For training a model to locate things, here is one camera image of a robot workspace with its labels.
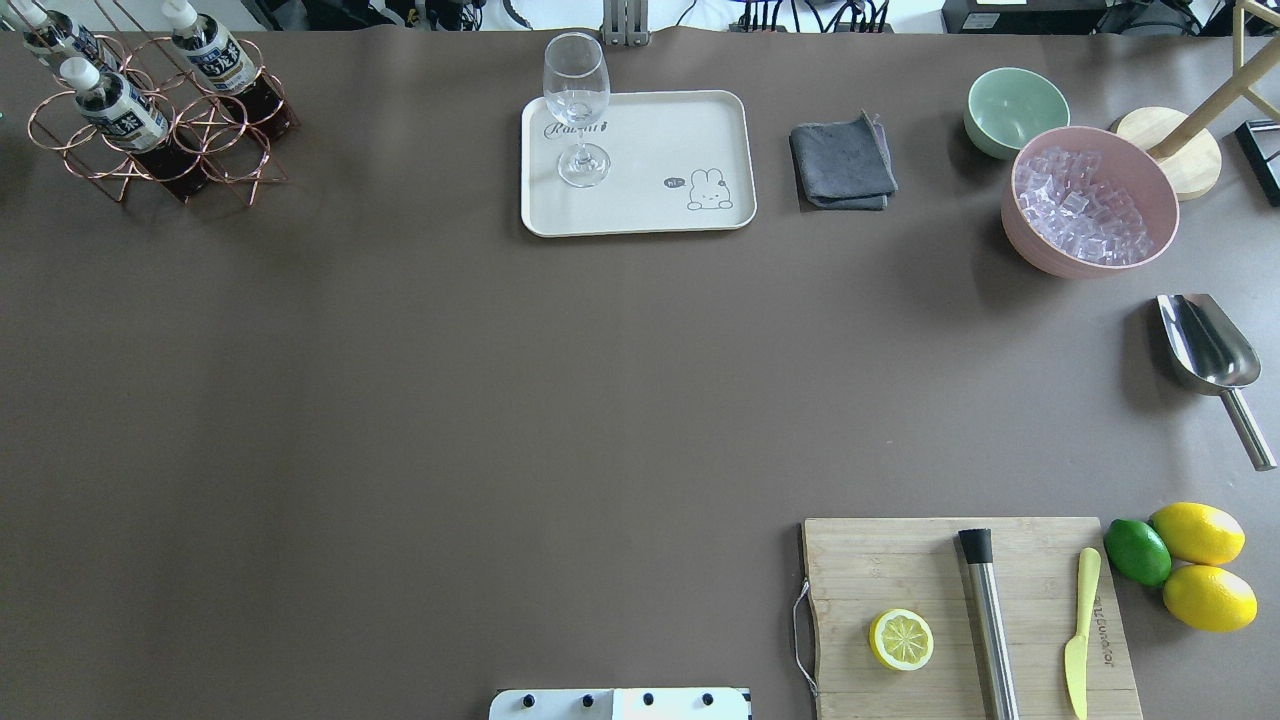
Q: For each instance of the tea bottle white cap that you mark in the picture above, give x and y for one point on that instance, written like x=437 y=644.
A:
x=53 y=37
x=231 y=74
x=130 y=121

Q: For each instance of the copper wire bottle basket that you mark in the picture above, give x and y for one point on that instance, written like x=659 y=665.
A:
x=237 y=158

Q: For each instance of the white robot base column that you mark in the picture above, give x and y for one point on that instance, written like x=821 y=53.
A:
x=623 y=703

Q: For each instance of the cream rabbit tray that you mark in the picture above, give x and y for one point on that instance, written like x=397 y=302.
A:
x=681 y=162

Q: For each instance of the grey folded cloth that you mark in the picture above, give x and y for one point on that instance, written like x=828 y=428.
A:
x=844 y=165

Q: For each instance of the clear wine glass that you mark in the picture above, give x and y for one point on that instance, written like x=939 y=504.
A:
x=577 y=91

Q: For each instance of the bamboo cutting board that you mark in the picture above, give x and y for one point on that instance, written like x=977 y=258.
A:
x=859 y=567

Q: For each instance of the half lemon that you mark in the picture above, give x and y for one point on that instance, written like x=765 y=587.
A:
x=901 y=640

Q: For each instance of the green bowl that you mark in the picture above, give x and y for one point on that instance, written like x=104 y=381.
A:
x=1007 y=107

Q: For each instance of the pink bowl with ice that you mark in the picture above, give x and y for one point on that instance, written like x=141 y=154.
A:
x=1082 y=203

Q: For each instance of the steel muddler black tip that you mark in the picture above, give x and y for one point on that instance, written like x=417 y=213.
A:
x=976 y=545

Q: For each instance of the yellow plastic knife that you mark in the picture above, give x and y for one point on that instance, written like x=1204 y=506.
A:
x=1076 y=650

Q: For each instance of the green lime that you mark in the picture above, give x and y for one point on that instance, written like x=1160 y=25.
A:
x=1138 y=552

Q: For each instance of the steel ice scoop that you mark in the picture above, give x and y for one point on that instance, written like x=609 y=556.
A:
x=1212 y=357

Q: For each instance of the wooden cup tree stand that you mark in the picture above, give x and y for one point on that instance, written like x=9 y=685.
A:
x=1180 y=143

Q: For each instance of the yellow lemon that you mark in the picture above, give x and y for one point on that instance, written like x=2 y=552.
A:
x=1210 y=599
x=1199 y=533

